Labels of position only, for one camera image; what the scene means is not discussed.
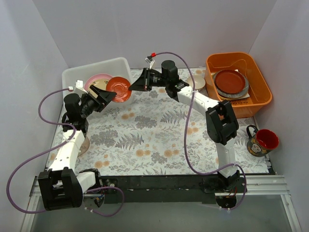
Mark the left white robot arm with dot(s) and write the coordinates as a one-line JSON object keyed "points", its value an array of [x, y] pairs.
{"points": [[60, 186]]}

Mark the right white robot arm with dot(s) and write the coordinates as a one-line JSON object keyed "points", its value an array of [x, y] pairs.
{"points": [[221, 122]]}

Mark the small cream floral plate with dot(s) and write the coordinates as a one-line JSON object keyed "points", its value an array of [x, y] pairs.
{"points": [[100, 83]]}

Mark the clear glass floral plate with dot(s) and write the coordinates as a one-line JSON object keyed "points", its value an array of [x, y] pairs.
{"points": [[84, 147]]}

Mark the red plate in orange bin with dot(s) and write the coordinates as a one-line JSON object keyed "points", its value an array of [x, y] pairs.
{"points": [[229, 81]]}

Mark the white plastic bin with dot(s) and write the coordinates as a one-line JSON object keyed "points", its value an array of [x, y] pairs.
{"points": [[116, 67]]}

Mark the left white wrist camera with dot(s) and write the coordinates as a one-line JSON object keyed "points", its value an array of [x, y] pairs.
{"points": [[78, 87]]}

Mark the white ceramic bowl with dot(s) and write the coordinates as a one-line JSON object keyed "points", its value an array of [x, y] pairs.
{"points": [[199, 82]]}

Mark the pink round plate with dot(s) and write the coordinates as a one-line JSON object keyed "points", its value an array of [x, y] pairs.
{"points": [[97, 76]]}

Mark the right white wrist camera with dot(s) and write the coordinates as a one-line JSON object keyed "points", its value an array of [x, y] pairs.
{"points": [[150, 60]]}

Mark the floral patterned table mat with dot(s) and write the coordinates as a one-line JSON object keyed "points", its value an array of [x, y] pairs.
{"points": [[153, 134]]}

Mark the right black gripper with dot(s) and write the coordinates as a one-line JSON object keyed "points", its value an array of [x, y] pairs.
{"points": [[147, 79]]}

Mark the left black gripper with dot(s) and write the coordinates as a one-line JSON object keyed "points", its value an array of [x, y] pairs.
{"points": [[94, 98]]}

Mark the yellow plate in orange bin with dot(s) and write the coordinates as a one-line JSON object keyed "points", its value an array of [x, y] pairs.
{"points": [[230, 99]]}

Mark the grey plate in orange bin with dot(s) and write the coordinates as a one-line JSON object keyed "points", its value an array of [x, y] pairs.
{"points": [[237, 95]]}

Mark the small red round plate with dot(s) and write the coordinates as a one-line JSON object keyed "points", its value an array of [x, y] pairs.
{"points": [[120, 86]]}

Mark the red black skull mug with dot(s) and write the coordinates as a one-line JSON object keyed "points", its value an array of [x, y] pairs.
{"points": [[261, 142]]}

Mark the orange plastic bin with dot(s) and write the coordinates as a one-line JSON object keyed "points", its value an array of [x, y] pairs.
{"points": [[260, 94]]}

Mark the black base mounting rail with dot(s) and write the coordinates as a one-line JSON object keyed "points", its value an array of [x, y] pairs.
{"points": [[205, 189]]}

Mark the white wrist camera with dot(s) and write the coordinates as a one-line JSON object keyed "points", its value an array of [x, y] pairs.
{"points": [[78, 87], [150, 60]]}

